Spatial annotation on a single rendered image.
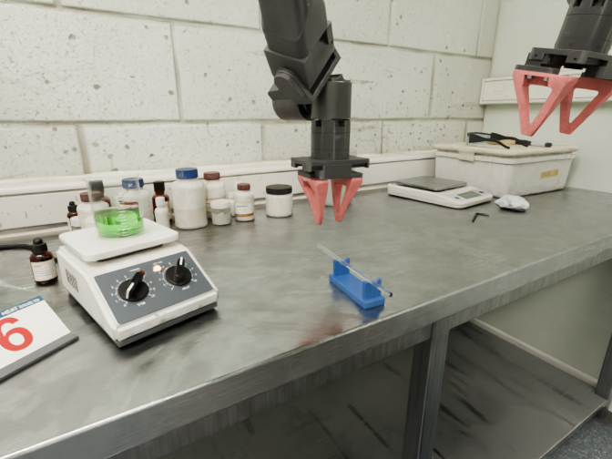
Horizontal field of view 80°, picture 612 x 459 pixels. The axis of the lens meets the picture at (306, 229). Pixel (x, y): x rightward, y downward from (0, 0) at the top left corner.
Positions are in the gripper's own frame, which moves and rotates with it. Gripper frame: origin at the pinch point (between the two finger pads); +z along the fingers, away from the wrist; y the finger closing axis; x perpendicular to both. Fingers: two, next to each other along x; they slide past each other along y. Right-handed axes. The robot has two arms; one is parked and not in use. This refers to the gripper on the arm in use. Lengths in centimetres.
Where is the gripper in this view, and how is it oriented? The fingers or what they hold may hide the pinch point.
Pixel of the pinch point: (328, 217)
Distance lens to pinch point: 56.7
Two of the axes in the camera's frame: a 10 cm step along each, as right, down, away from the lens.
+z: 0.0, 9.5, 3.0
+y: -9.1, 1.2, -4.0
